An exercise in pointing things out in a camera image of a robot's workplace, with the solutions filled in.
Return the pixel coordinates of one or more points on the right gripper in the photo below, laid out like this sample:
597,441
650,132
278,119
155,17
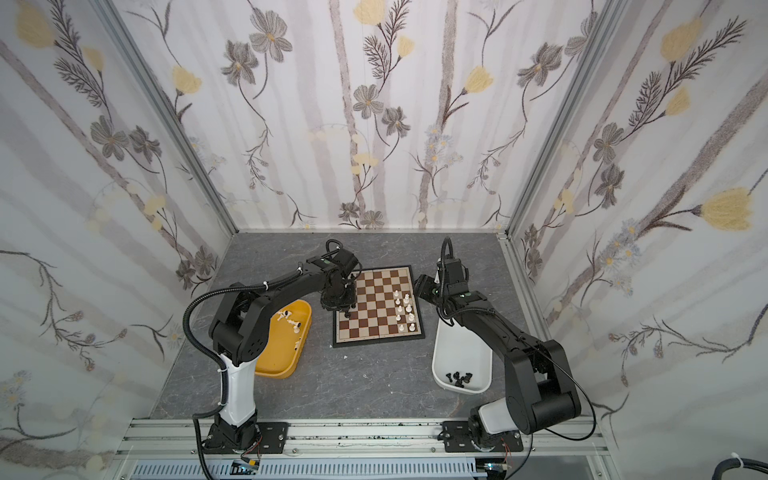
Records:
428,288

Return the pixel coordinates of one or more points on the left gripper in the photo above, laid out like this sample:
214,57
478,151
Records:
336,294

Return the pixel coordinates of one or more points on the brown folding chess board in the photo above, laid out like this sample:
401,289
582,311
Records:
385,311

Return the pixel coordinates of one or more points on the yellow plastic tray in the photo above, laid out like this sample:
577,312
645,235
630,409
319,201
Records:
281,356

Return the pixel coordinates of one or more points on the white plastic tray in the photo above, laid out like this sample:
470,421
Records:
458,349

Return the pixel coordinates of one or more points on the black chess piece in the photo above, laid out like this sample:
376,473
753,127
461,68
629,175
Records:
458,379

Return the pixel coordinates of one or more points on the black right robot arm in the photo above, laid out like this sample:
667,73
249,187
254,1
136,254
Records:
539,389

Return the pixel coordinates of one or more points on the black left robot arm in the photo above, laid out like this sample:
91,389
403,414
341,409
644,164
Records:
240,331

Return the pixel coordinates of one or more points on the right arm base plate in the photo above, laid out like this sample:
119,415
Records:
480,437

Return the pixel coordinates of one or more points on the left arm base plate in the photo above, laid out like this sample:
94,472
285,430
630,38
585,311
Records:
261,437

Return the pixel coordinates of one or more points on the white slotted cable duct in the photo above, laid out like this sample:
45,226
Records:
353,468

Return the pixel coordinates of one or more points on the aluminium mounting rail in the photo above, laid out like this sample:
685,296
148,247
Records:
307,438

